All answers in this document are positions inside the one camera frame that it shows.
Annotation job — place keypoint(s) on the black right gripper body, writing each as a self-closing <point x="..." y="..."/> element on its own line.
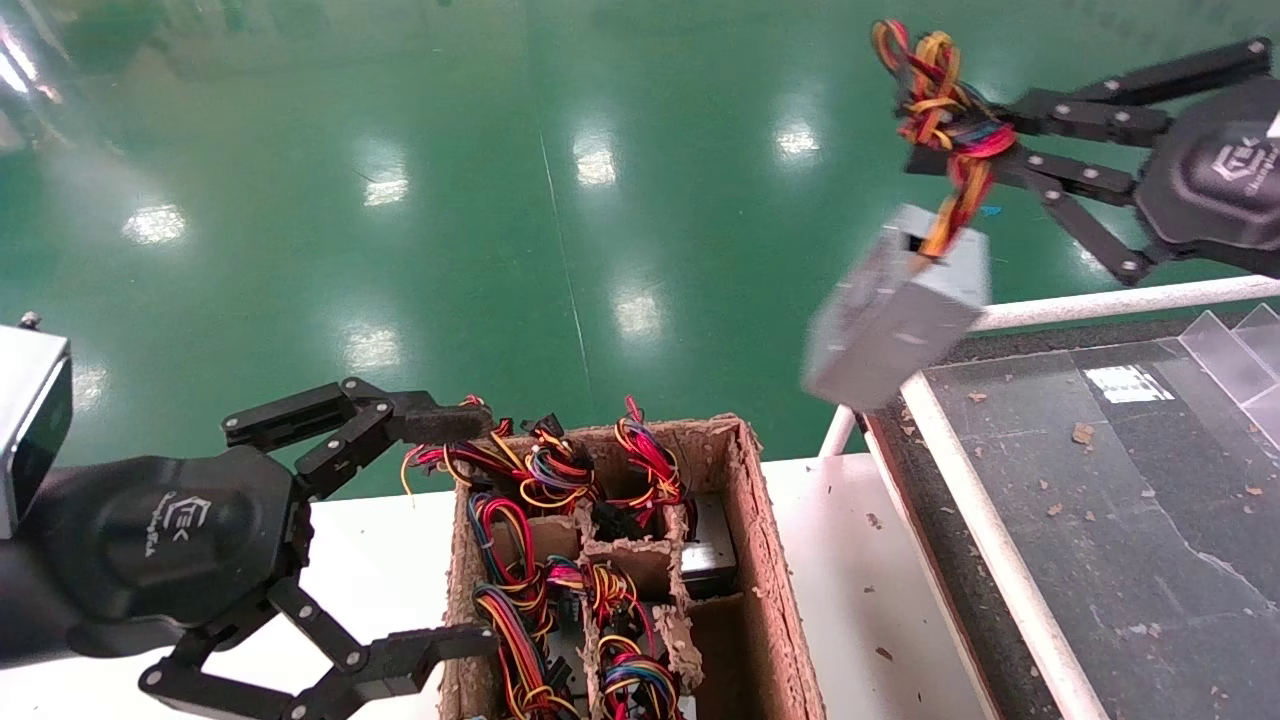
<point x="1220" y="180"/>

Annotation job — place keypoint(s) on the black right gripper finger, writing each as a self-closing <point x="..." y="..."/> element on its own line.
<point x="1070" y="175"/>
<point x="1090" y="115"/>

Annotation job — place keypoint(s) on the brown cardboard box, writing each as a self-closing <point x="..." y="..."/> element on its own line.
<point x="770" y="560"/>

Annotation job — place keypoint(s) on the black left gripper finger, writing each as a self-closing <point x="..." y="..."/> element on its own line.
<point x="400" y="655"/>
<point x="360" y="415"/>

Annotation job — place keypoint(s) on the clear acrylic divider tray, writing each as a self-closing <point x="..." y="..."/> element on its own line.
<point x="1235" y="360"/>

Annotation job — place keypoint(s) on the white frame pipe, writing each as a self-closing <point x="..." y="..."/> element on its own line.
<point x="1120" y="300"/>
<point x="838" y="432"/>
<point x="1000" y="540"/>

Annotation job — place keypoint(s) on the brown cardboard scrap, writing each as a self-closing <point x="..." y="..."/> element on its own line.
<point x="1082" y="433"/>

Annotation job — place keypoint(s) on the white printed label sticker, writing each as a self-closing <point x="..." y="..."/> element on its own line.
<point x="1128" y="384"/>

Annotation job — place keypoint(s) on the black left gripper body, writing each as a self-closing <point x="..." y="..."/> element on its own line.
<point x="170" y="540"/>

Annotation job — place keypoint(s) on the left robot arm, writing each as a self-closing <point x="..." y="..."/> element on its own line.
<point x="20" y="610"/>

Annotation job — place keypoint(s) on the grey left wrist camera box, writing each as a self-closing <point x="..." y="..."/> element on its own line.
<point x="25" y="420"/>

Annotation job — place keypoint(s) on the dark conveyor work surface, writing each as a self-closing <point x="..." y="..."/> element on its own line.
<point x="1120" y="520"/>

